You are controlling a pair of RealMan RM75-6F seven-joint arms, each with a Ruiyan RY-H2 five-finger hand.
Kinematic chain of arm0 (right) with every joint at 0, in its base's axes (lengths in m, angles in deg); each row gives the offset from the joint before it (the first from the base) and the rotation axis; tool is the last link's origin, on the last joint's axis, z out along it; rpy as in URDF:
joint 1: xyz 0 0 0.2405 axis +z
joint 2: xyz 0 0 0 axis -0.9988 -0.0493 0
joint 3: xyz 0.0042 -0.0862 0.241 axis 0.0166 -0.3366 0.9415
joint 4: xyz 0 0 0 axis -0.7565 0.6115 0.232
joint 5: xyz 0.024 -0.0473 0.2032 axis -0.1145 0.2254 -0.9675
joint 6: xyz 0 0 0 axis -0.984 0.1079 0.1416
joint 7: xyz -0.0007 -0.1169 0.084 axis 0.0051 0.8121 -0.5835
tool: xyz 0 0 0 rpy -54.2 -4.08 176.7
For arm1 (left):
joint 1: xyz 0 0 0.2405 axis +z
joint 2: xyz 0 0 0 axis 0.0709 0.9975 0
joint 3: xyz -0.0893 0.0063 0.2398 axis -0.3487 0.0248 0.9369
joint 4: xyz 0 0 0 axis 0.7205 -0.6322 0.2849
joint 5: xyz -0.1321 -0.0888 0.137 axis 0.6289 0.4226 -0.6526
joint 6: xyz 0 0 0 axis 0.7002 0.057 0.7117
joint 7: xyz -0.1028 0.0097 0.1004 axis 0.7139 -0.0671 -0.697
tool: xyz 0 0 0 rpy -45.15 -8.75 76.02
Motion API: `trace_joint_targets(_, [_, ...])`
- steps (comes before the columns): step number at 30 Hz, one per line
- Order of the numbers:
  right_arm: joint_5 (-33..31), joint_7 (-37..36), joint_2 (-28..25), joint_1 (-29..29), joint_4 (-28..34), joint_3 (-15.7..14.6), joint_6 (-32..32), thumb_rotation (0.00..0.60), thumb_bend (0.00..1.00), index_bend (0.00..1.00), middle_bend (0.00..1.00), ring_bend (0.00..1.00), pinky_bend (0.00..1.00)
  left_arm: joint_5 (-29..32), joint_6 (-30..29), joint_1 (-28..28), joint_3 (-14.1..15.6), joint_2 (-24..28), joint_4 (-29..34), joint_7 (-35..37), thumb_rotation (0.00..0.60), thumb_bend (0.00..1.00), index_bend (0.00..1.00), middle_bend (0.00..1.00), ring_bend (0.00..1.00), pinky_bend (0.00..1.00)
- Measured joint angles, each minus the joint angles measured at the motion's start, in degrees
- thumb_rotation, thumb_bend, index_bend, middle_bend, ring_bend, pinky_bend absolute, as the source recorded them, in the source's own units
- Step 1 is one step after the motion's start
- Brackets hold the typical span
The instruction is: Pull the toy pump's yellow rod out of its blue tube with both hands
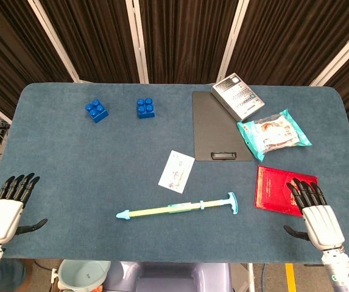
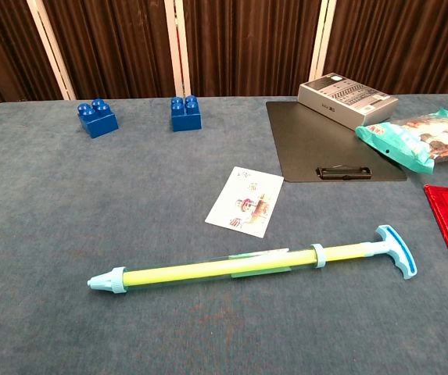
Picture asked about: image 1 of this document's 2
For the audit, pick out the lilac robot base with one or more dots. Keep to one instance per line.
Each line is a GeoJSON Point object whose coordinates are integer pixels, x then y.
{"type": "Point", "coordinates": [168, 276]}

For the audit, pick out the pale green plastic basin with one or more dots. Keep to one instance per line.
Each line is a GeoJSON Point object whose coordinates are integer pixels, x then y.
{"type": "Point", "coordinates": [83, 273]}

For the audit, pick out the large yellow blue syringe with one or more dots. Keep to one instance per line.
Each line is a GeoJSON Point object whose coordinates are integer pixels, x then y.
{"type": "Point", "coordinates": [162, 210]}

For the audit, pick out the white partition post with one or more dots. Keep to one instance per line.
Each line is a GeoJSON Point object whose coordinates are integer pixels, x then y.
{"type": "Point", "coordinates": [137, 42]}
{"type": "Point", "coordinates": [55, 42]}
{"type": "Point", "coordinates": [233, 42]}
{"type": "Point", "coordinates": [341, 54]}

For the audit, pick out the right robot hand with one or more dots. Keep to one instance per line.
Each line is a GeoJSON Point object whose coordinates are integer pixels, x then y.
{"type": "Point", "coordinates": [323, 223]}

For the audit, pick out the black clipboard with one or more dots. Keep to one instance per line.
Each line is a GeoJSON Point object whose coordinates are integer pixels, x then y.
{"type": "Point", "coordinates": [210, 130]}

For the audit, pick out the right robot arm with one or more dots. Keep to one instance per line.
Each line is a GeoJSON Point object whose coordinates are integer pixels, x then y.
{"type": "Point", "coordinates": [340, 270]}

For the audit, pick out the grey printed cardboard box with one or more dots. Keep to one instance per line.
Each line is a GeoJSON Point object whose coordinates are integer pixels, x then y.
{"type": "Point", "coordinates": [238, 94]}

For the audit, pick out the red booklet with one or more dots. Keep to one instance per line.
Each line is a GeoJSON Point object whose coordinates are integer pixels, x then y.
{"type": "Point", "coordinates": [271, 188]}

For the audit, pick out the teal snack packet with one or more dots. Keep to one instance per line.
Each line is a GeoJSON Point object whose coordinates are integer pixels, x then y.
{"type": "Point", "coordinates": [271, 134]}

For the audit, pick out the white table leg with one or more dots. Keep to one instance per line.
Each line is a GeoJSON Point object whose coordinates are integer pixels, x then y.
{"type": "Point", "coordinates": [251, 276]}

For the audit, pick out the blue felt table cover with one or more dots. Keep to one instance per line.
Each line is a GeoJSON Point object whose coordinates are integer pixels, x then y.
{"type": "Point", "coordinates": [101, 158]}

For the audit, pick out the white picture card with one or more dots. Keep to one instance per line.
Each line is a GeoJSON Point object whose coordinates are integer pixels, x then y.
{"type": "Point", "coordinates": [177, 170]}

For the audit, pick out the blue toy building brick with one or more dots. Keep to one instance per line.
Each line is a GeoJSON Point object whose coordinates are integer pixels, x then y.
{"type": "Point", "coordinates": [97, 111]}
{"type": "Point", "coordinates": [145, 109]}

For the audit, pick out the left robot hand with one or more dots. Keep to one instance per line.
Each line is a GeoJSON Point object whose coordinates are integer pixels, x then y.
{"type": "Point", "coordinates": [2, 219]}

